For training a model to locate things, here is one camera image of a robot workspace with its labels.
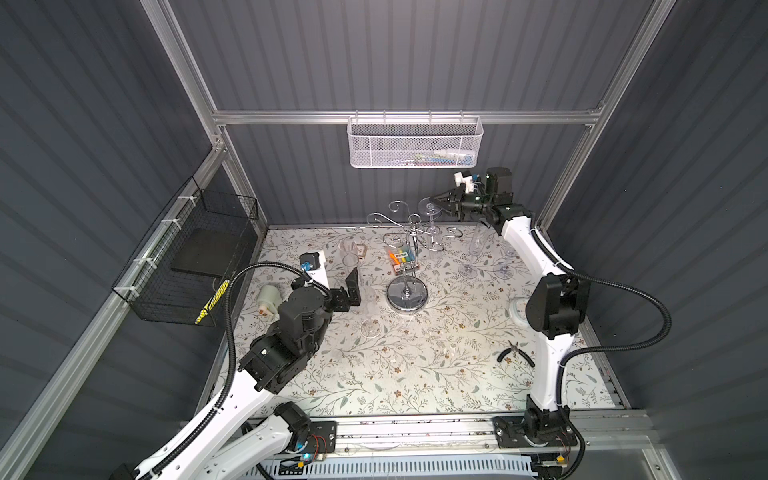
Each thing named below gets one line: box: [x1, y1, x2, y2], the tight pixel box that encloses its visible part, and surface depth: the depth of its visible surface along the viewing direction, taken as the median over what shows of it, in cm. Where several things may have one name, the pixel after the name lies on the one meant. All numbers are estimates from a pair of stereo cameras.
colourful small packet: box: [387, 248, 419, 276], surface depth 111 cm
